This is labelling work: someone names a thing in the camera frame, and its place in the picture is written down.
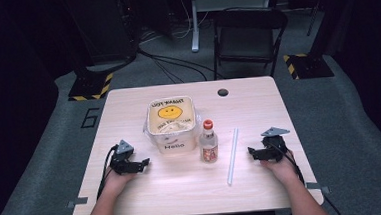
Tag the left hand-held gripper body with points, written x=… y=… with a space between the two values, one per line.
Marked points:
x=123 y=160

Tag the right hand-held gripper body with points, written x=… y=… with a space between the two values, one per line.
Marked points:
x=272 y=147

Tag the white square bucket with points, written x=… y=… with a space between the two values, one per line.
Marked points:
x=176 y=145

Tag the person's left hand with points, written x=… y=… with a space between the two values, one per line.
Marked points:
x=118 y=180

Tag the person's right hand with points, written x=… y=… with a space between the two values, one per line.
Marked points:
x=280 y=168

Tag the white straw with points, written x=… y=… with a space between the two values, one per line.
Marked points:
x=232 y=156

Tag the clear bottle with red cap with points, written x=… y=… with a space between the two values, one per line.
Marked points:
x=209 y=146

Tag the smiley face plastic bag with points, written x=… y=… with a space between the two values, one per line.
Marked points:
x=170 y=112

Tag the black table grommet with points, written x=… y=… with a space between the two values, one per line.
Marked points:
x=222 y=92

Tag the black striped stand base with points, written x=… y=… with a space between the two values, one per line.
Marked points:
x=88 y=87
x=309 y=66

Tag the black folding chair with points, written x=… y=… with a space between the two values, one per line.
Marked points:
x=249 y=33

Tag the grey table bracket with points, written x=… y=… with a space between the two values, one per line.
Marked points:
x=78 y=202
x=318 y=187

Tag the white desk frame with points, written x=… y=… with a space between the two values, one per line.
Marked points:
x=194 y=20

